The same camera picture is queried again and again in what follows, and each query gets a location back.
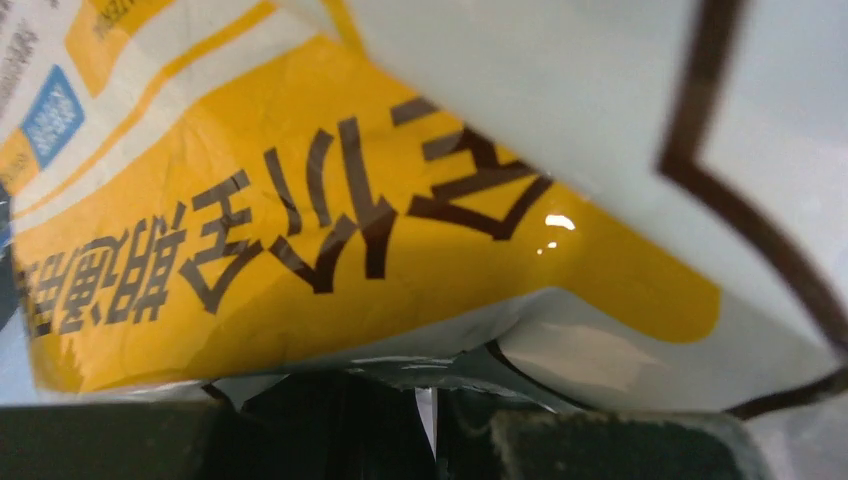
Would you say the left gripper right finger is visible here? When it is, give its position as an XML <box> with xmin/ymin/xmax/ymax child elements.
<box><xmin>490</xmin><ymin>410</ymin><xmax>769</xmax><ymax>479</ymax></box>

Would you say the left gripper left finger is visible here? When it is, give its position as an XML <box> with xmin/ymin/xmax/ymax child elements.
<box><xmin>1</xmin><ymin>401</ymin><xmax>223</xmax><ymax>479</ymax></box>

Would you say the silver metal scoop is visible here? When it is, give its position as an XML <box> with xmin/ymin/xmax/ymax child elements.
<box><xmin>211</xmin><ymin>370</ymin><xmax>505</xmax><ymax>480</ymax></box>

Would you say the colourful pet food bag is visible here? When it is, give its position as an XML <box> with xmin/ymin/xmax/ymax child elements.
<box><xmin>1</xmin><ymin>1</ymin><xmax>847</xmax><ymax>418</ymax></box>

